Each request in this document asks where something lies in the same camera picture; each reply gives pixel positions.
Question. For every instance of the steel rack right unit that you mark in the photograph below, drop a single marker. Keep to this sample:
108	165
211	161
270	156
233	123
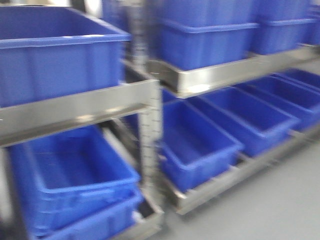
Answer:
189	83

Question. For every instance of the blue bin bottom left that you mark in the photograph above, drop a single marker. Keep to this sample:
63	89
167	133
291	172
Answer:
102	225

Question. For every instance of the blue bin upper left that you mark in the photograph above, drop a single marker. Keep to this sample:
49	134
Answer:
50	51

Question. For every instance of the blue bin upper middle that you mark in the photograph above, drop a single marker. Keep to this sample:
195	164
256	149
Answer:
192	34

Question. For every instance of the blue bin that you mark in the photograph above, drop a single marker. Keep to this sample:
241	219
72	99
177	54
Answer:
102	225
288	96
282	25
50	51
258	125
65	177
195	149
192	34

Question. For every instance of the steel rack left unit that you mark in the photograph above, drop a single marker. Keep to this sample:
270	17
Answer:
129	116

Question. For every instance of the blue bin lower left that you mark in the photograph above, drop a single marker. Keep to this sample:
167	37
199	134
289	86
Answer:
65	177

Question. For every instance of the blue bin upper right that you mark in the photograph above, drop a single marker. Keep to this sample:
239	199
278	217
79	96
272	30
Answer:
282	25

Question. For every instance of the blue bin lower middle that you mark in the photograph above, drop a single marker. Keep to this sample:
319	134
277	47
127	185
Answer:
195	149

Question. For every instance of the steel rack unit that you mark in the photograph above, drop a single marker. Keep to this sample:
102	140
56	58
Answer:
189	83
129	116

